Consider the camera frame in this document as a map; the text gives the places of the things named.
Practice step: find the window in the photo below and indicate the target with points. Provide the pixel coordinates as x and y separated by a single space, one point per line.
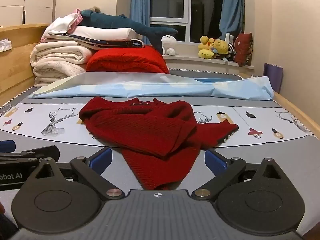
175 2

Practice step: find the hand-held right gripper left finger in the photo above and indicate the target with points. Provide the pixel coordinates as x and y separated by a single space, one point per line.
101 158

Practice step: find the purple bag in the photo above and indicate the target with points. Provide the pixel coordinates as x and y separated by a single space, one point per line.
273 77

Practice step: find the brown plush toy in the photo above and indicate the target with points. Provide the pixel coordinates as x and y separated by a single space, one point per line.
93 9

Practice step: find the navy star-print pillow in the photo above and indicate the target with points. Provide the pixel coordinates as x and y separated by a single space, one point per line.
112 43

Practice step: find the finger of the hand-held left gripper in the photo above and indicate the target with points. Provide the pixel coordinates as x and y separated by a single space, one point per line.
47 152
7 146

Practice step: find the blue curtain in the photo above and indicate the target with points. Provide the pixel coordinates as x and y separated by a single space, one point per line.
232 2
140 5

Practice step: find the white window sill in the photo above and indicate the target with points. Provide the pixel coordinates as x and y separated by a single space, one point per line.
190 61

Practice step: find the cream folded quilt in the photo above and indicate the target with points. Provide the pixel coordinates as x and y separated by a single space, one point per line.
57 55

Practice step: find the light blue sheet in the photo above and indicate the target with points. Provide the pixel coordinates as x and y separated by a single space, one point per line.
150 87

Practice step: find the grey printed bed sheet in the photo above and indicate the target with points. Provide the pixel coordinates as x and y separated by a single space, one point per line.
50 140

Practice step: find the white and pink cloth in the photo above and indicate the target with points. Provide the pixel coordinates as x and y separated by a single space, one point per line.
62 23

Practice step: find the wooden bed frame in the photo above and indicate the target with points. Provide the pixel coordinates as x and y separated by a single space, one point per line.
15 67

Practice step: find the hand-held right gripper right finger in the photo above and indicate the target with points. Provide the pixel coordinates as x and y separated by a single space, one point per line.
212 158

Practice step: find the tissue pack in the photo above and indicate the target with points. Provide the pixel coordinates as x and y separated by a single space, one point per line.
5 45

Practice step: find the white pillow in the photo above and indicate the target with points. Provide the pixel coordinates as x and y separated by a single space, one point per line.
105 33

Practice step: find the dark red cushion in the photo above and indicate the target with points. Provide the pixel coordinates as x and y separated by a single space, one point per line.
243 48

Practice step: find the white wardrobe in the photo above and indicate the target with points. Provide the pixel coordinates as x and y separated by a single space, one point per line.
30 0

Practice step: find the red folded blanket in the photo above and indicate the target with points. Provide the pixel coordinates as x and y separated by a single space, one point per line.
125 60

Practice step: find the yellow bear plush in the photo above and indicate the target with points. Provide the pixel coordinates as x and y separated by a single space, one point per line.
221 46

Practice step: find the yellow duck plush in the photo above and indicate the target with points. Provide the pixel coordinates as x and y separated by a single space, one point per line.
205 47

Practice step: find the dark red knit sweater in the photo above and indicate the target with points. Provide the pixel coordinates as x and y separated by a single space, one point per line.
150 130

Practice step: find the blue shark plush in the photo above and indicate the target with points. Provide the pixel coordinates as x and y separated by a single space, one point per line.
112 21

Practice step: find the white seal plush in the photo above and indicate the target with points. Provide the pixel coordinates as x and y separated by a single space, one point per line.
168 43

